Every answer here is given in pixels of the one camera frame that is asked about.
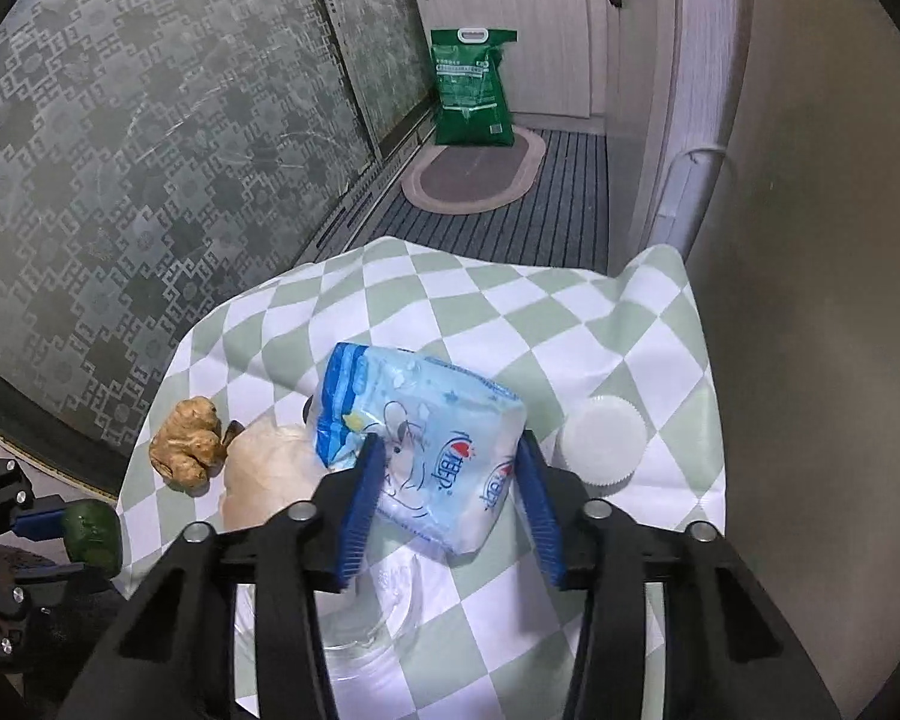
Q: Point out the white tissue paper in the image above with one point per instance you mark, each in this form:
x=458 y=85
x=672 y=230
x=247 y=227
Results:
x=270 y=472

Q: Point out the green white checkered tablecloth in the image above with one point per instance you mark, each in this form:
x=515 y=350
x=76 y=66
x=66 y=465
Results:
x=495 y=315

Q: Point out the metal door track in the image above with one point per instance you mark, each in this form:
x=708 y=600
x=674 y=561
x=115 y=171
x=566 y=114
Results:
x=367 y=180

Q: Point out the oval grey floor mat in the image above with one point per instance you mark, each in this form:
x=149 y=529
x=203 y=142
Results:
x=465 y=176

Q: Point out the beige refrigerator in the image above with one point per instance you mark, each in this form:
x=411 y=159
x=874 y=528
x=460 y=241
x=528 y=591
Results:
x=810 y=240

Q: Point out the green rice bag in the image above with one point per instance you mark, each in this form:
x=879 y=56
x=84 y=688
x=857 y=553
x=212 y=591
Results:
x=472 y=90

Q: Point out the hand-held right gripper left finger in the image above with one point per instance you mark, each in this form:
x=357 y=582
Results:
x=360 y=517

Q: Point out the blue tissue packet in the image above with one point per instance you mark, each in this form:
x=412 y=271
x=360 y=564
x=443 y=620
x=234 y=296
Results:
x=435 y=427

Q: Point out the white ribbed plastic lid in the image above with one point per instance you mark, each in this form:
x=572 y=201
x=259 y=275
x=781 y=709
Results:
x=604 y=439

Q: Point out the dark green vegetable piece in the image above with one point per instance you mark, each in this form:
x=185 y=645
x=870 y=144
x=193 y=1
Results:
x=91 y=536

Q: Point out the ginger root piece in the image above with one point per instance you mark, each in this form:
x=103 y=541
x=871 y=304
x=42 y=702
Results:
x=187 y=442

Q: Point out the clear plastic container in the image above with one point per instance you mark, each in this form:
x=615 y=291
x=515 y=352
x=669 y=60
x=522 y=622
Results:
x=379 y=607

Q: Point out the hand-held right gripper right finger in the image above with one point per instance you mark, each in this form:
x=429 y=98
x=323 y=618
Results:
x=544 y=521

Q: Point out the white wood-grain cabinet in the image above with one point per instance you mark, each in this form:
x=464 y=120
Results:
x=510 y=22

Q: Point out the frosted patterned glass door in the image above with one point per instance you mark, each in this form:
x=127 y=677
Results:
x=382 y=37
x=157 y=165

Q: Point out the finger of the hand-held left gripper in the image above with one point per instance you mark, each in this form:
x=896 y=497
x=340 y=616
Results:
x=39 y=523
x=4 y=604

